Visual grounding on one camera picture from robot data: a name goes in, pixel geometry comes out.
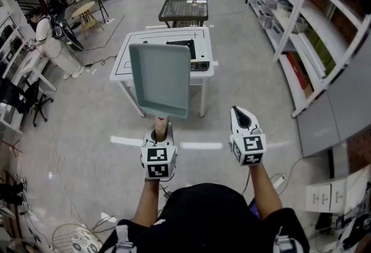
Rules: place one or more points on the grey folding chair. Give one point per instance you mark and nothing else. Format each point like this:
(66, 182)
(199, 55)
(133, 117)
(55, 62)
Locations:
(97, 4)

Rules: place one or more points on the person's left forearm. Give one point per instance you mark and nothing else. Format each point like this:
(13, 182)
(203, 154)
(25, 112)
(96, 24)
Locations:
(147, 202)

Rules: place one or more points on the dark mesh side table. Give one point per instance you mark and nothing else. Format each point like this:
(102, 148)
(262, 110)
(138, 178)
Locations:
(182, 10)

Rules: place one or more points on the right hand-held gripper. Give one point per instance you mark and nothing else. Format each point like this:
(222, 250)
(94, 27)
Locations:
(249, 147)

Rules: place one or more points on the person's black shirt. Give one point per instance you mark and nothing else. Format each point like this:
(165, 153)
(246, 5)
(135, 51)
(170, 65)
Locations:
(203, 217)

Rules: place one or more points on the black induction cooktop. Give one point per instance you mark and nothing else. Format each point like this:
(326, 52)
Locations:
(200, 65)

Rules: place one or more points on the white shelving unit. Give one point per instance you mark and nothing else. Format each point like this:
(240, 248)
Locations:
(304, 14)

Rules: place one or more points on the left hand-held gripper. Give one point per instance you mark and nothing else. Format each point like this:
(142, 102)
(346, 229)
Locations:
(159, 162)

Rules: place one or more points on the black office chair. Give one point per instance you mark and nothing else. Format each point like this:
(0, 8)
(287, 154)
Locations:
(32, 95)

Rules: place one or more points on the red flat box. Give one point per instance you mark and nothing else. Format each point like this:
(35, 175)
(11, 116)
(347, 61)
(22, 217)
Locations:
(297, 72)

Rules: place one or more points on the white desk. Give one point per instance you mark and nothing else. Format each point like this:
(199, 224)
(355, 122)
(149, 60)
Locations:
(32, 62)

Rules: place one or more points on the white storage boxes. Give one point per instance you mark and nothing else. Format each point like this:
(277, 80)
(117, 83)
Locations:
(326, 197)

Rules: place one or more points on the white table with black lines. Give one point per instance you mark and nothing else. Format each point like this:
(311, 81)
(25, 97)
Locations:
(136, 43)

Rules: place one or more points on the white power strip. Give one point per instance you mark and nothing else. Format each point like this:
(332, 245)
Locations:
(279, 181)

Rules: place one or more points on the grey cabinet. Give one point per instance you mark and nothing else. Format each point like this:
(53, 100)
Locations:
(342, 107)

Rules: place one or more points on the person's right forearm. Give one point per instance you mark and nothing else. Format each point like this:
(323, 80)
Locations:
(263, 191)

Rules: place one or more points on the round wooden table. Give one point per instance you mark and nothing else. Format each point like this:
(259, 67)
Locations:
(84, 8)

